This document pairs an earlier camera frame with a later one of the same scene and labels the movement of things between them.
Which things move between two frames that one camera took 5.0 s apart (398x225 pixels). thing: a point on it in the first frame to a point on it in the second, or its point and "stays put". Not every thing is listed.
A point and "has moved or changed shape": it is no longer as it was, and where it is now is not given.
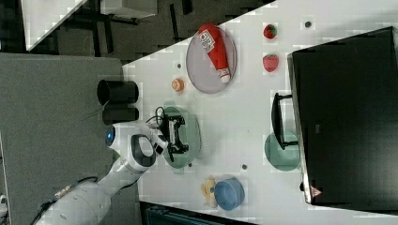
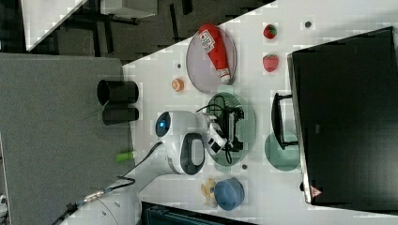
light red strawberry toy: x=270 y=62 stays put
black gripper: x=170 y=131 to x=226 y=119
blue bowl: x=229 y=193 stays put
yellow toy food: x=210 y=197 stays put
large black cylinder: x=117 y=92 stays put
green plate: x=190 y=135 has moved or changed shape
